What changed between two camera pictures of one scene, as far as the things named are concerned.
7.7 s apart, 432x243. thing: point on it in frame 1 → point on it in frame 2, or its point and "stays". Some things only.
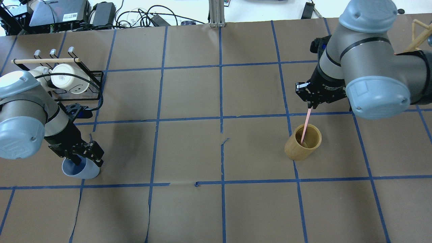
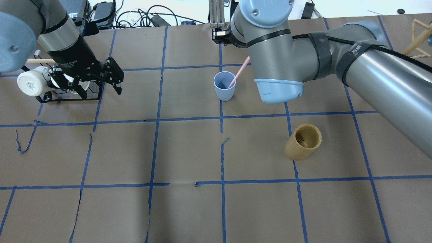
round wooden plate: x=413 y=47 stays
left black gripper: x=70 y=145 → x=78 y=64
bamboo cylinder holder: x=295 y=150 stays
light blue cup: x=88 y=168 → x=222 y=80
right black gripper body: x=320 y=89 → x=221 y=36
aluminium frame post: x=217 y=14 stays
